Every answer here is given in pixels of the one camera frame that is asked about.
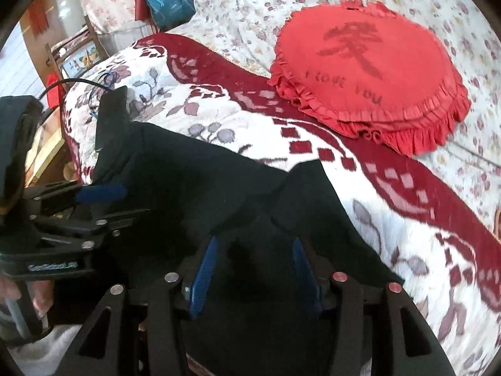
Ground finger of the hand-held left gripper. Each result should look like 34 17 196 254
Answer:
34 207 152 251
23 182 129 221

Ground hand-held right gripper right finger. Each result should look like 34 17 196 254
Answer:
292 238 452 376

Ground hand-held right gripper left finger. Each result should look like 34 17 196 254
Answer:
65 237 220 376

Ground black pants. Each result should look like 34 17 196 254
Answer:
51 85 405 376

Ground person's left hand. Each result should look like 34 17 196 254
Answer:
0 275 56 322

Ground red and white fleece blanket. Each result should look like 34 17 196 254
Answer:
62 33 501 376

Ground wooden chair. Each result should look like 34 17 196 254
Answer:
44 16 103 84

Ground blue plastic bag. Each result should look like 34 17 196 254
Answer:
144 0 195 29

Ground red heart-shaped frilled pillow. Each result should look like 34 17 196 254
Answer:
267 0 472 156

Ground white floral bedsheet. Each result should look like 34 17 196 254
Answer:
164 0 501 245

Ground black cable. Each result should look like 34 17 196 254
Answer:
37 77 119 99

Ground blue cable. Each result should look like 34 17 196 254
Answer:
88 71 118 120

